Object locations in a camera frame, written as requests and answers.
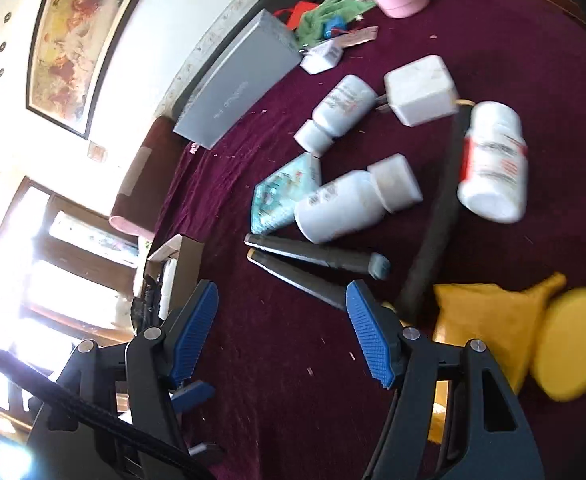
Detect orange foil snack packet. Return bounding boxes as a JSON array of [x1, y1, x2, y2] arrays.
[[424, 271, 568, 446]]

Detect yellow round jar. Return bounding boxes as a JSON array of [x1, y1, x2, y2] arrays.
[[530, 287, 586, 402]]

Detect teal tissue pack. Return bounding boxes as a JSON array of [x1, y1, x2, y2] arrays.
[[251, 153, 321, 235]]

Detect yellow capped black marker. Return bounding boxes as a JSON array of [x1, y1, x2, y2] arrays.
[[245, 247, 399, 313]]

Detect grey capped black marker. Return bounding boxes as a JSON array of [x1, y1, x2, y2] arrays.
[[244, 234, 391, 281]]

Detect large white pill bottle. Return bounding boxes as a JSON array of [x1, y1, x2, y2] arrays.
[[294, 154, 423, 244]]

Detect white spray bottle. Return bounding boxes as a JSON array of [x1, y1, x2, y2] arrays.
[[159, 258, 177, 320]]

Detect cardboard tray box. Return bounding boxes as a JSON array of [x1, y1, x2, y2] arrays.
[[144, 234, 204, 320]]

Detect maroon armchair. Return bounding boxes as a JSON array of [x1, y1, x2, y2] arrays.
[[109, 116, 187, 240]]

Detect olive capped black marker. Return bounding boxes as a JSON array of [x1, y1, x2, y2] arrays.
[[395, 100, 475, 324]]

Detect white bottle red label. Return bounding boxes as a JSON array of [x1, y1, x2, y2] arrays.
[[458, 101, 528, 224]]

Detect small white pill bottle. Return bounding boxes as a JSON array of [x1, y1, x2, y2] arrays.
[[293, 75, 378, 157]]

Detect grey shoe box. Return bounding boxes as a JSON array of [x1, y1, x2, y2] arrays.
[[174, 10, 302, 150]]

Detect white usb charger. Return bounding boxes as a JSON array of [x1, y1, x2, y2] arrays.
[[299, 40, 343, 75]]

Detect framed horse painting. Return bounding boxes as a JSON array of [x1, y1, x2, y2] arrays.
[[25, 0, 139, 139]]

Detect red bag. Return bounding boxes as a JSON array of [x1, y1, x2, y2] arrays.
[[272, 1, 318, 30]]

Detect green cloth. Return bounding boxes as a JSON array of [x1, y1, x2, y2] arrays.
[[295, 0, 377, 48]]

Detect pink foil sachet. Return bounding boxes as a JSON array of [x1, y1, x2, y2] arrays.
[[333, 26, 379, 49]]

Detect white power adapter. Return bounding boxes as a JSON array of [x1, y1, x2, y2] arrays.
[[384, 54, 459, 127]]

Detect black sofa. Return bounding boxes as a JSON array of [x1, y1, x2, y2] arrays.
[[155, 0, 311, 119]]

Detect black braided cable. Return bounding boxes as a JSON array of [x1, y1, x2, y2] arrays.
[[0, 326, 214, 480]]

